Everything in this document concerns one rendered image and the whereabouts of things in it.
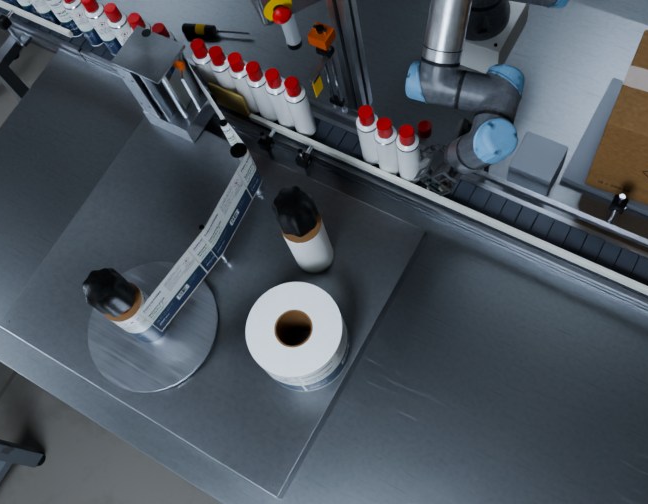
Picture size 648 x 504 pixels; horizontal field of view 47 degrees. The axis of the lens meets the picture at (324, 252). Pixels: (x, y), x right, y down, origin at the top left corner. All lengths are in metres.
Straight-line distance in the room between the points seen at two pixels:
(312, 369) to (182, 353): 0.35
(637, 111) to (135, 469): 1.90
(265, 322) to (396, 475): 0.43
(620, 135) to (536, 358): 0.50
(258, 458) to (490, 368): 0.53
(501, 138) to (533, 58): 0.63
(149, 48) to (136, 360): 0.70
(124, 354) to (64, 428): 1.07
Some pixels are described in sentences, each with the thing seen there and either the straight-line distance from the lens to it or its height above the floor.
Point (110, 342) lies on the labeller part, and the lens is 1.80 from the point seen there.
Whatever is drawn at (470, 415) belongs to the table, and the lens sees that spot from 1.67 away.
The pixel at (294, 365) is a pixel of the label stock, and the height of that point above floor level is 1.02.
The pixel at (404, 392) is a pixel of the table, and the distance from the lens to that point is 1.68.
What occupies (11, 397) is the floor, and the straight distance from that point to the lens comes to 2.94.
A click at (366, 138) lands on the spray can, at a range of 1.70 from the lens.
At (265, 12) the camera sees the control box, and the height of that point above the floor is 1.33.
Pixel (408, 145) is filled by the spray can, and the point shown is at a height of 1.05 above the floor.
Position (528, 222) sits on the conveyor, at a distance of 1.75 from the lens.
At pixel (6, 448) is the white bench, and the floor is 0.26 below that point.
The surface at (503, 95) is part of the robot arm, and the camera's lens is 1.48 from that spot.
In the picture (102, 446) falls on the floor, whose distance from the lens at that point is 2.75.
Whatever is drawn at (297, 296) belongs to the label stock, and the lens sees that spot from 1.56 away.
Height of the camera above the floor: 2.48
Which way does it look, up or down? 67 degrees down
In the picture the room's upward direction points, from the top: 22 degrees counter-clockwise
